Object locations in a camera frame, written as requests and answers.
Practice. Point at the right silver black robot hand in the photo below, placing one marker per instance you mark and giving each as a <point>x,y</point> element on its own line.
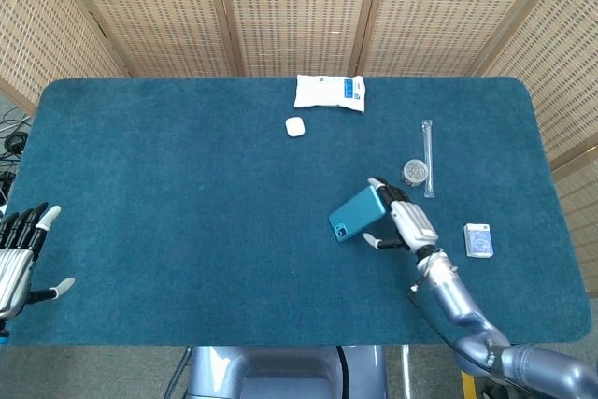
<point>413,226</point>

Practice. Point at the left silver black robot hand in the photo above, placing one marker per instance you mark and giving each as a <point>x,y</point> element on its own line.
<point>14,268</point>

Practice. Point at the black smartphone teal case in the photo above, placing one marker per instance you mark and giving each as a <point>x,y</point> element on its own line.
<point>357,214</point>

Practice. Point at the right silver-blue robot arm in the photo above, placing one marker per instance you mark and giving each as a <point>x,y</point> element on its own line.
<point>451,294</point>

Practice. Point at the small round silver-lid jar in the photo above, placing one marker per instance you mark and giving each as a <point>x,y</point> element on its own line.
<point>415,170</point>

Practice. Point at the blue white card box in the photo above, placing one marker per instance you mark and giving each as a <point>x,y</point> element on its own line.
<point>479,241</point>

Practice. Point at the clear plastic tube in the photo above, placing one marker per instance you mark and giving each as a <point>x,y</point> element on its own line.
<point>428,151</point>

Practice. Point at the white earbuds case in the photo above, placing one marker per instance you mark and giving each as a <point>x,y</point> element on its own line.
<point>294,127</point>

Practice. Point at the white tissue pack blue print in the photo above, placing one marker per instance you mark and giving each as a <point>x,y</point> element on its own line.
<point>322,93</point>

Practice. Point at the yellow floor tape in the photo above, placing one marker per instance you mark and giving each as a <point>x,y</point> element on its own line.
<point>468,385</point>

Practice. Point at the blue table carpet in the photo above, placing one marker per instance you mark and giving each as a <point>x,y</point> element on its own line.
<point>187,207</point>

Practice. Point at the grey-blue robot torso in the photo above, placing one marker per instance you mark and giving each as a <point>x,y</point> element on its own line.
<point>280,371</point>

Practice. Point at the woven bamboo screen panel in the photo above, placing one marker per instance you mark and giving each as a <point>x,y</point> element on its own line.
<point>299,6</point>
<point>37,34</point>
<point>565,67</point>
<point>444,11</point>
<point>154,11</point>

